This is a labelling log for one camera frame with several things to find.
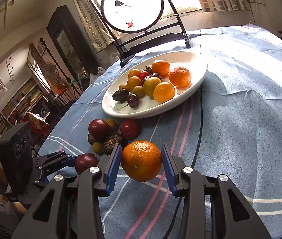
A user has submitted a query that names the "large mandarin orange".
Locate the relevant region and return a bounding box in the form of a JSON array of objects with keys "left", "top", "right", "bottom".
[{"left": 121, "top": 140, "right": 162, "bottom": 182}]

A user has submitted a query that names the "brown water chestnut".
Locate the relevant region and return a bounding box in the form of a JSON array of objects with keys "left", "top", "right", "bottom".
[
  {"left": 112, "top": 88, "right": 129, "bottom": 104},
  {"left": 143, "top": 66, "right": 152, "bottom": 74}
]

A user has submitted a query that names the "dark cherry with stem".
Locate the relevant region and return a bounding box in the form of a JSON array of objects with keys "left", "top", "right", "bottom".
[{"left": 118, "top": 93, "right": 140, "bottom": 110}]

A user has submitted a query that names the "small yellow longan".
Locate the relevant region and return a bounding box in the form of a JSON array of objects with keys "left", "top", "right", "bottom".
[{"left": 119, "top": 85, "right": 127, "bottom": 90}]

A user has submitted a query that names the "yellow-red plum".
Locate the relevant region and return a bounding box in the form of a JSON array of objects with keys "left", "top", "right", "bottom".
[{"left": 143, "top": 77, "right": 161, "bottom": 98}]

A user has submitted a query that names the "large orange kumquat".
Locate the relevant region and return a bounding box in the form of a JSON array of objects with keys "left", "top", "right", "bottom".
[{"left": 128, "top": 69, "right": 141, "bottom": 79}]

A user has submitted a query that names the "large dark red plum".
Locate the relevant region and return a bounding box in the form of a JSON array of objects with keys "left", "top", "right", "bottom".
[{"left": 88, "top": 119, "right": 112, "bottom": 142}]

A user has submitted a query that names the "red tomato fruit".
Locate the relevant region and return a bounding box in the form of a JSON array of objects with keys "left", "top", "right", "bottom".
[{"left": 120, "top": 119, "right": 140, "bottom": 140}]

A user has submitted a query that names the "blue striped tablecloth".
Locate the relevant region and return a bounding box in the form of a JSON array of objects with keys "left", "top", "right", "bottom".
[{"left": 39, "top": 25, "right": 282, "bottom": 238}]

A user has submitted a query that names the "dark wooden cabinet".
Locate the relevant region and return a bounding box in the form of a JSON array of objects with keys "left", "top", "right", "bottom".
[{"left": 47, "top": 5, "right": 99, "bottom": 90}]

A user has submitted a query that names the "red cherry tomato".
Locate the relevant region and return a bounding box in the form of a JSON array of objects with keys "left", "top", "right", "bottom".
[{"left": 138, "top": 71, "right": 149, "bottom": 80}]

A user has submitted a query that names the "left striped curtain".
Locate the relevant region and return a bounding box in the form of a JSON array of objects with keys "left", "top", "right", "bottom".
[{"left": 73, "top": 0, "right": 119, "bottom": 53}]

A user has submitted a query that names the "small mandarin on plate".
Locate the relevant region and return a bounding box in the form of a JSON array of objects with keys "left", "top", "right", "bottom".
[{"left": 151, "top": 61, "right": 171, "bottom": 77}]

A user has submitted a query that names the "white oval plate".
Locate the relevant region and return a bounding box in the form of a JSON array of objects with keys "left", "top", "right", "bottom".
[{"left": 102, "top": 51, "right": 208, "bottom": 119}]

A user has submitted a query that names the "round screen on black stand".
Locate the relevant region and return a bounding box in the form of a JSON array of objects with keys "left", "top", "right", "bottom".
[{"left": 89, "top": 0, "right": 191, "bottom": 66}]

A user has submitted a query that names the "black camera box left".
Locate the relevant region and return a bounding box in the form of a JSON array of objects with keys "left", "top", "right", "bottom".
[{"left": 0, "top": 121, "right": 33, "bottom": 194}]

